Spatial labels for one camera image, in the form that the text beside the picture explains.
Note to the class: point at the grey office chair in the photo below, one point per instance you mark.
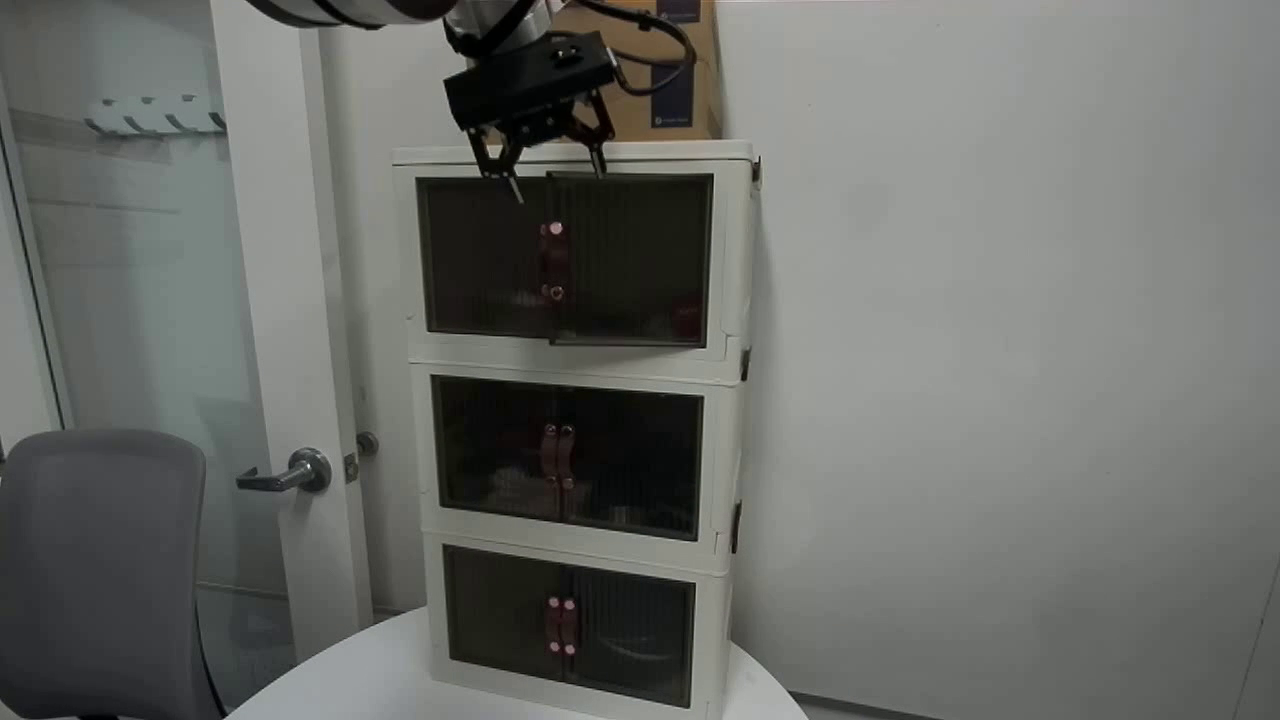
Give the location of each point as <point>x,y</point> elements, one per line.
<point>92,560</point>

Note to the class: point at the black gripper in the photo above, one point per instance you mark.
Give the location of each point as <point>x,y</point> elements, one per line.
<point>547,128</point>

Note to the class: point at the tinted bottom cabinet door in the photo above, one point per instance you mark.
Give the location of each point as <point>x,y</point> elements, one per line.
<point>626,633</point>
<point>495,606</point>

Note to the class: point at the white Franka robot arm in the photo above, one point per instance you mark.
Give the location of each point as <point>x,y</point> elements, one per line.
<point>495,21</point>

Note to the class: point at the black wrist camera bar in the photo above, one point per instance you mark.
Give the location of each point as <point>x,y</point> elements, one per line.
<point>524,82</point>

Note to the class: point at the white room door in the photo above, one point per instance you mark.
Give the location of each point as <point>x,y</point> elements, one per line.
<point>302,347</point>

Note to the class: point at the white coat hook rail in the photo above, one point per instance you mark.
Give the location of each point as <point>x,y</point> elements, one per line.
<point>155,118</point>

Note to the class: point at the white three-tier storage cabinet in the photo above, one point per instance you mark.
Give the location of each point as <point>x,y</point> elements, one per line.
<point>581,363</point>

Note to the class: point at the metal door latch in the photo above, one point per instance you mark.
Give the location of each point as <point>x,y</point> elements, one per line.
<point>359,457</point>

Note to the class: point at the tinted middle cabinet door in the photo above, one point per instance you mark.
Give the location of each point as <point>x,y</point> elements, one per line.
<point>634,461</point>
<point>486,447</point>

